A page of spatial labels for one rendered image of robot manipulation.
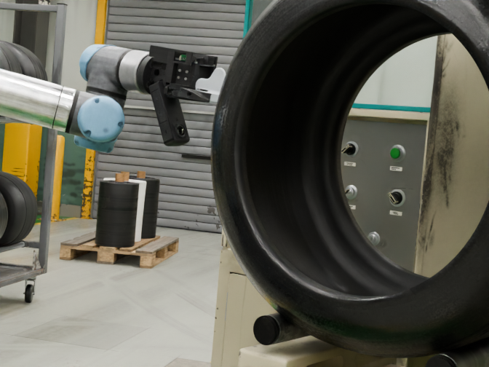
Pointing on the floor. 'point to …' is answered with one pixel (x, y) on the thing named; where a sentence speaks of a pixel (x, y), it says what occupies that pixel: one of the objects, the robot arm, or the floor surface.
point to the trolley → (20, 204)
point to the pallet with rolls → (125, 224)
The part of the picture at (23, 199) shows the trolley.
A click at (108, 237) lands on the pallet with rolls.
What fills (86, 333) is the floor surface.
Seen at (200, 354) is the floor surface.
